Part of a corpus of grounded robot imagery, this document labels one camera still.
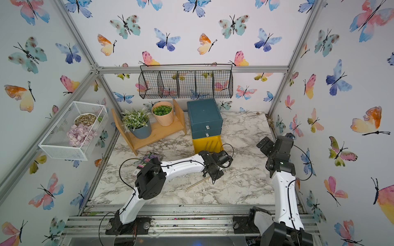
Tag yellow bottom drawer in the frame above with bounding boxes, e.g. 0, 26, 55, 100
192, 135, 223, 154

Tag teal top drawer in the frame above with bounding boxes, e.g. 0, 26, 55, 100
191, 121, 223, 132

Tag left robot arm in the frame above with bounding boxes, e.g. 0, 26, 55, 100
118, 150, 233, 225

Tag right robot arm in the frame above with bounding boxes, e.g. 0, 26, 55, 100
253, 133, 314, 246

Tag teal drawer cabinet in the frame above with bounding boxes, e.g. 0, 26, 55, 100
187, 98, 223, 132

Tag wooden shelf stand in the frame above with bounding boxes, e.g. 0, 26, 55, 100
111, 99, 187, 155

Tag peach pot green plant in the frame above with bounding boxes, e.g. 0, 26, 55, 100
151, 101, 174, 127

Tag blue pot white-flowered plant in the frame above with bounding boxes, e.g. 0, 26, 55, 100
122, 109, 152, 139

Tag bowl of pebbles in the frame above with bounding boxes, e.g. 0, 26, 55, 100
74, 113, 97, 127

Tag pink artificial flowers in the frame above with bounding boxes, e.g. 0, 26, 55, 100
66, 125, 97, 148

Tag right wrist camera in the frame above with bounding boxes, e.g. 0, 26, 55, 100
285, 133, 296, 139

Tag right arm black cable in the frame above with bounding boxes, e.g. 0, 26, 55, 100
286, 143, 314, 240

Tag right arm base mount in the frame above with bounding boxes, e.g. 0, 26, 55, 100
233, 206, 274, 234

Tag black wire wall basket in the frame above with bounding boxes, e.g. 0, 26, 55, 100
136, 64, 234, 99

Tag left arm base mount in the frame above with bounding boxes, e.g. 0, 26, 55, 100
105, 215, 151, 236

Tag white mesh wall basket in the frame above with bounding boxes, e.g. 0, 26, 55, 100
39, 101, 108, 161

